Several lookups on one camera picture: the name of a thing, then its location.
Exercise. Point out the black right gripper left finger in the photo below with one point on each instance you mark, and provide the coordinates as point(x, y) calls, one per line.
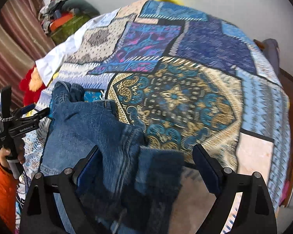
point(40, 213)

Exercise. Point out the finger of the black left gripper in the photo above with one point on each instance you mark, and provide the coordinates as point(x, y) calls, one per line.
point(34, 120)
point(22, 111)

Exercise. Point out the blue denim jacket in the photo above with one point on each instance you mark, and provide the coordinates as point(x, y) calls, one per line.
point(128, 186)

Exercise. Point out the orange sleeved left forearm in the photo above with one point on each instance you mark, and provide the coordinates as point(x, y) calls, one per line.
point(8, 190)

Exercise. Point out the pile of mixed clothes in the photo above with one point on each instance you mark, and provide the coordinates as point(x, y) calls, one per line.
point(61, 18)

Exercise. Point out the person's left hand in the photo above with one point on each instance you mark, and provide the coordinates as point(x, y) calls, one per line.
point(5, 152)

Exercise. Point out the colourful plush blanket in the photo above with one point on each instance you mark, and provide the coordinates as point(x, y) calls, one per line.
point(32, 86)

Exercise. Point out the striped red curtain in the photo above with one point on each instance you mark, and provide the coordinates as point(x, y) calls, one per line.
point(22, 42)

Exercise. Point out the patchwork patterned bed cover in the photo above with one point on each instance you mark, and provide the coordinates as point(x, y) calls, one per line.
point(194, 84)

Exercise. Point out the grey purple backpack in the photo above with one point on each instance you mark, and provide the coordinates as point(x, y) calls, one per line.
point(272, 53)

